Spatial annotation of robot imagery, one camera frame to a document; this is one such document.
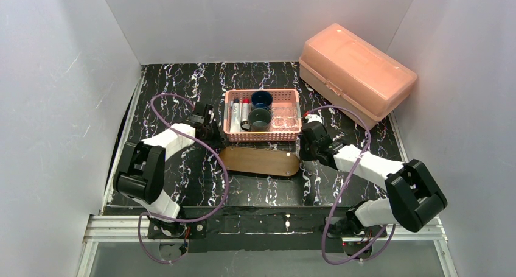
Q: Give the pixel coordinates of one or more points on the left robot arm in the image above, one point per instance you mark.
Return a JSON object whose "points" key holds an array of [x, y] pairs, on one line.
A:
{"points": [[141, 169]]}

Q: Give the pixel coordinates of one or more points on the aluminium frame rail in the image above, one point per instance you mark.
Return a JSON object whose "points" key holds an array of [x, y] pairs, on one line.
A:
{"points": [[124, 229]]}

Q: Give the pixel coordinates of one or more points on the brown wooden oval tray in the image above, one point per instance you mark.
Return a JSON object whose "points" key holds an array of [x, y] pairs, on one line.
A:
{"points": [[260, 161]]}

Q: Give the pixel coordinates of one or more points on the clear packaged toothbrushes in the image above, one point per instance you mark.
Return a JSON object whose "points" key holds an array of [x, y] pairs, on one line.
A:
{"points": [[285, 119]]}

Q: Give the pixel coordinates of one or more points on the black capped toothpaste tube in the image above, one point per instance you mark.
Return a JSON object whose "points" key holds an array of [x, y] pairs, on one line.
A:
{"points": [[235, 117]]}

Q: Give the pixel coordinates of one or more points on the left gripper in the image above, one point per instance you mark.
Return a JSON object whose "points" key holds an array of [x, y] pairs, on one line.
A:
{"points": [[212, 131]]}

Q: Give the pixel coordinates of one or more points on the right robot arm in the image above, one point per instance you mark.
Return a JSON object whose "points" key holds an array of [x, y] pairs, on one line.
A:
{"points": [[413, 195]]}

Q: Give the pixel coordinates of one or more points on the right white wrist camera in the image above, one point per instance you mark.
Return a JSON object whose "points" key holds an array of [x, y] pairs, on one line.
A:
{"points": [[309, 117]]}

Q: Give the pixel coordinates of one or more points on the grey green mug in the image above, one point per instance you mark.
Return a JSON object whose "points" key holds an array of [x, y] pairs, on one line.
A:
{"points": [[257, 120]]}

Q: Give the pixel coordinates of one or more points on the dark blue mug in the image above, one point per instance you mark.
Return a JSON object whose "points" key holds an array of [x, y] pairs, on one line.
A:
{"points": [[261, 99]]}

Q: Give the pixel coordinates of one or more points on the red capped toothpaste tube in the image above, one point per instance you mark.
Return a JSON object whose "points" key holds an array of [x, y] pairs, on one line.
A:
{"points": [[245, 109]]}

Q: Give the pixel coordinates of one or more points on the large pink lidded box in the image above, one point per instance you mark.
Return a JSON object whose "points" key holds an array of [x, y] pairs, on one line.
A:
{"points": [[353, 74]]}

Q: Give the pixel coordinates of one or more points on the pink plastic basket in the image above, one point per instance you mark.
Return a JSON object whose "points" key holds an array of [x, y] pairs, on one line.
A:
{"points": [[281, 97]]}

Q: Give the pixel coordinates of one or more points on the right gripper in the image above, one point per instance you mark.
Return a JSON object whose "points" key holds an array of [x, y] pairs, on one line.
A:
{"points": [[306, 147]]}

